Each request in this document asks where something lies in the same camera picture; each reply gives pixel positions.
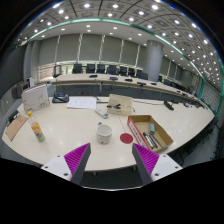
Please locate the black desk phone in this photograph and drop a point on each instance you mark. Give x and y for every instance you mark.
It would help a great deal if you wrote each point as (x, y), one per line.
(60, 98)

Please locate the grey round pillar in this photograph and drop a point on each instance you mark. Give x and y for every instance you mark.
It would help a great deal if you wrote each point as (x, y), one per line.
(153, 59)

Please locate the grey pen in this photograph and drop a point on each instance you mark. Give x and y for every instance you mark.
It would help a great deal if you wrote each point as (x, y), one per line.
(156, 140)

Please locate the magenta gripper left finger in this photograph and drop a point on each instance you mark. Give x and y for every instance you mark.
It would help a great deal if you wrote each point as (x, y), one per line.
(77, 160)

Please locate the brown envelope red label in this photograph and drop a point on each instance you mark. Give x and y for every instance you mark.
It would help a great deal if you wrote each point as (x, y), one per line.
(15, 126)

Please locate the black device at left edge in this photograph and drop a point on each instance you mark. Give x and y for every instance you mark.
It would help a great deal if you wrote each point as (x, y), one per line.
(13, 116)

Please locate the white carton box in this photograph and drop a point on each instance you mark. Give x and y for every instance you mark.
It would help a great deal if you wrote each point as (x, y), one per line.
(35, 98)

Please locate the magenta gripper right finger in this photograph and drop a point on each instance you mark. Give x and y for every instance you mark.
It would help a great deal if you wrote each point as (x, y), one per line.
(146, 161)

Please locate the beige cardboard box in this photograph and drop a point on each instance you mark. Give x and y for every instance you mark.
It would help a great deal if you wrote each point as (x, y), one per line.
(120, 105)

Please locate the white remote control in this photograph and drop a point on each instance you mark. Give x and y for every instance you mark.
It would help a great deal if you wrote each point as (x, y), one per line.
(101, 113)

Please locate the white paper sheets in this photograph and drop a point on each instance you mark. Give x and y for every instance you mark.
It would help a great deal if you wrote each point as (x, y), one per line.
(82, 103)

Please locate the teal eraser block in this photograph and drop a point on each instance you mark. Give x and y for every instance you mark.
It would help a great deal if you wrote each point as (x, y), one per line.
(151, 128)

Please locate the yellow-capped water bottle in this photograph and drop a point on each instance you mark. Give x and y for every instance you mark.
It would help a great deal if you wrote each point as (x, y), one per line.
(35, 127)

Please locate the white speckled mug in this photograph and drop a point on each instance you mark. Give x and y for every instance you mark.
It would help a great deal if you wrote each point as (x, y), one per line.
(103, 133)

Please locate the long curved conference desk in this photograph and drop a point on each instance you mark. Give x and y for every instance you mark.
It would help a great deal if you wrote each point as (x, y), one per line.
(103, 85)

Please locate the black table microphone unit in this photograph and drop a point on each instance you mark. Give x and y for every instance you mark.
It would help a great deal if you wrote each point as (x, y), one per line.
(170, 107)

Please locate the black office chair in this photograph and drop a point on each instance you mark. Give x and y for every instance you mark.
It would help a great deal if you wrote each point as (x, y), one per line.
(77, 68)
(123, 71)
(112, 69)
(101, 68)
(90, 68)

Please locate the red round coaster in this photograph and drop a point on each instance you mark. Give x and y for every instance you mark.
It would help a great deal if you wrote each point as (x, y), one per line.
(126, 138)

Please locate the open cardboard box red-sided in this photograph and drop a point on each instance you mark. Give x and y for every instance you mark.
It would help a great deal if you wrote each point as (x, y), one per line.
(148, 133)

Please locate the black marker pen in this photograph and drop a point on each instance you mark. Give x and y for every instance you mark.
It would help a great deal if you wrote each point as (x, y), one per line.
(148, 140)

